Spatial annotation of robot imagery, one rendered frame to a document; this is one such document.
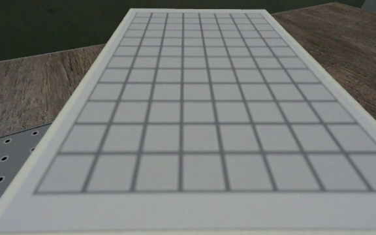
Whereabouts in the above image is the grey perforated base plate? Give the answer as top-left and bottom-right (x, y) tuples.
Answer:
(0, 121), (53, 198)

